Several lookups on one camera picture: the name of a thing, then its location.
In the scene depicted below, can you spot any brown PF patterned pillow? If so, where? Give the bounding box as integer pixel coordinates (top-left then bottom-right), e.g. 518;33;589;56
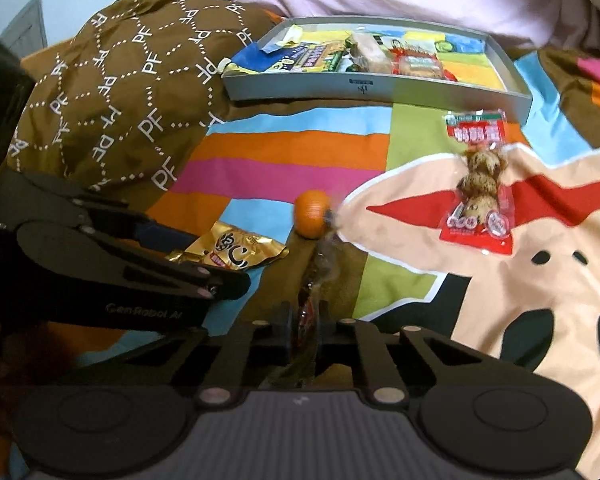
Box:
6;0;280;210

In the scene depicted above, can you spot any grey tray with colourful liner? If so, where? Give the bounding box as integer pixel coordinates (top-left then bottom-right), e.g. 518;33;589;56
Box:
221;15;532;122

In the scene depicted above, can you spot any green label biscuit pack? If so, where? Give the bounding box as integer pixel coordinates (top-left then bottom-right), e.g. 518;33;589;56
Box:
374;35;418;55

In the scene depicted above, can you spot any gold duck heart snack pack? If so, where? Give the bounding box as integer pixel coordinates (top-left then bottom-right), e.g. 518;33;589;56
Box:
166;221;289;271

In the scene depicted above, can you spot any small orange mandarin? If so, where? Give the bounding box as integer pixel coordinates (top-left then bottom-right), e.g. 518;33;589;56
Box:
294;190;332;240

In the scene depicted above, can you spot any red quail egg snack pack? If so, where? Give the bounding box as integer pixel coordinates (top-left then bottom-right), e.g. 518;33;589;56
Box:
440;110;515;256

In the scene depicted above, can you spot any red snack pack in tray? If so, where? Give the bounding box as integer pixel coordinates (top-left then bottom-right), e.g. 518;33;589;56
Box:
389;44;458;82

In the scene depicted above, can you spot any yellow blue calcium snack pack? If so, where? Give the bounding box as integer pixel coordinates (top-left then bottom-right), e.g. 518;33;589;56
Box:
271;40;347;73

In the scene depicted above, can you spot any colourful cartoon bed sheet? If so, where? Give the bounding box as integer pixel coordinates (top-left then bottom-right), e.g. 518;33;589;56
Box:
74;46;600;476

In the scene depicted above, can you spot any white rice cracker bar pack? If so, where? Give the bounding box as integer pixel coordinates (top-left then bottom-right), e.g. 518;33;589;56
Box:
350;32;393;74

